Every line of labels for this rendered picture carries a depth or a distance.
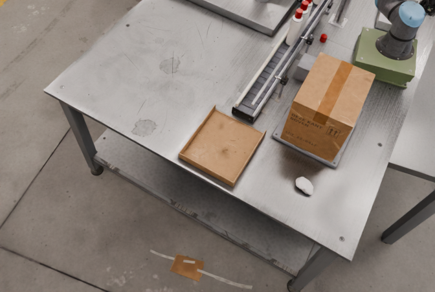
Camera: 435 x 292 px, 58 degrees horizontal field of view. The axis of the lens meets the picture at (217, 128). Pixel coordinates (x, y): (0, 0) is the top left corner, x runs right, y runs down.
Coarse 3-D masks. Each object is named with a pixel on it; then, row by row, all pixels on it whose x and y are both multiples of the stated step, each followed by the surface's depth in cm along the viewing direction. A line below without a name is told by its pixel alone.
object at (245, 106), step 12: (312, 0) 220; (324, 0) 221; (312, 12) 215; (288, 48) 199; (276, 60) 194; (264, 72) 189; (276, 72) 189; (252, 96) 180; (240, 108) 176; (252, 108) 176
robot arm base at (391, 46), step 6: (384, 36) 197; (390, 36) 192; (384, 42) 196; (390, 42) 192; (396, 42) 190; (402, 42) 189; (408, 42) 190; (384, 48) 196; (390, 48) 193; (396, 48) 192; (402, 48) 191; (408, 48) 192; (390, 54) 195; (396, 54) 193; (402, 54) 193
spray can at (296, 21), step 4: (300, 8) 185; (296, 12) 184; (300, 12) 183; (296, 16) 185; (300, 16) 185; (292, 20) 188; (296, 20) 186; (300, 20) 186; (292, 24) 189; (296, 24) 187; (300, 24) 188; (292, 28) 190; (296, 28) 190; (288, 32) 195; (292, 32) 192; (296, 32) 192; (288, 36) 196; (292, 36) 194; (288, 40) 197; (292, 40) 196; (288, 44) 199
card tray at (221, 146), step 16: (208, 128) 175; (224, 128) 175; (240, 128) 176; (192, 144) 170; (208, 144) 170; (224, 144) 171; (240, 144) 171; (256, 144) 167; (192, 160) 161; (208, 160) 166; (224, 160) 166; (240, 160) 167; (224, 176) 162
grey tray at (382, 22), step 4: (408, 0) 227; (412, 0) 227; (416, 0) 226; (380, 12) 218; (380, 16) 223; (384, 16) 223; (380, 20) 221; (384, 20) 222; (376, 24) 217; (380, 24) 216; (384, 24) 215; (388, 24) 214; (380, 28) 218; (384, 28) 217; (388, 28) 216
